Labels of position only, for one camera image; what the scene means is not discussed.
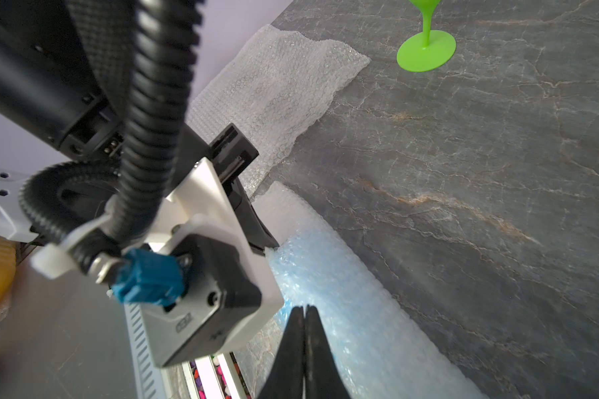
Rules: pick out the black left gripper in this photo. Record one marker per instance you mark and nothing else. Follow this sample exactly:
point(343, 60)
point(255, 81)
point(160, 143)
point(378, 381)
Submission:
point(230, 153)

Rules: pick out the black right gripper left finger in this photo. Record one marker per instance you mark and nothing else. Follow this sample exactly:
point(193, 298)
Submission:
point(286, 379)

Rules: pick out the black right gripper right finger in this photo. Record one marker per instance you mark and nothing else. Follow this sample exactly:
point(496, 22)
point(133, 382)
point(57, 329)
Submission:
point(321, 376)

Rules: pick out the bubble wrap sheet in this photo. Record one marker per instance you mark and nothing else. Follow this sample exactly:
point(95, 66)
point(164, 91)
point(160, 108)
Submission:
point(277, 86)
point(288, 216)

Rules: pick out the blue plastic wine glass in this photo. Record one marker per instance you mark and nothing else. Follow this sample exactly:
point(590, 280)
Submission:
point(377, 348)

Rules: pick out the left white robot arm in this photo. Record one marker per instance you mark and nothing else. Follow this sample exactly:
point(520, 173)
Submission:
point(106, 83)

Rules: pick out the green plastic wine glass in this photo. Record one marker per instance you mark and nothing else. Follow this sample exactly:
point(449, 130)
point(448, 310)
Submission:
point(429, 49)

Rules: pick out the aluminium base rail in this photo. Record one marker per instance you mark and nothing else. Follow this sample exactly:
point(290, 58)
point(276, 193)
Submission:
point(215, 377)

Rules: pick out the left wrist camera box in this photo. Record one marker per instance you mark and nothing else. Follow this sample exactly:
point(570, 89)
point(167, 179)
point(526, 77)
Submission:
point(200, 287)

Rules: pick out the white slotted cable duct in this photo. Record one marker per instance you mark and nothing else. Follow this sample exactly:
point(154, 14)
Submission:
point(151, 382)

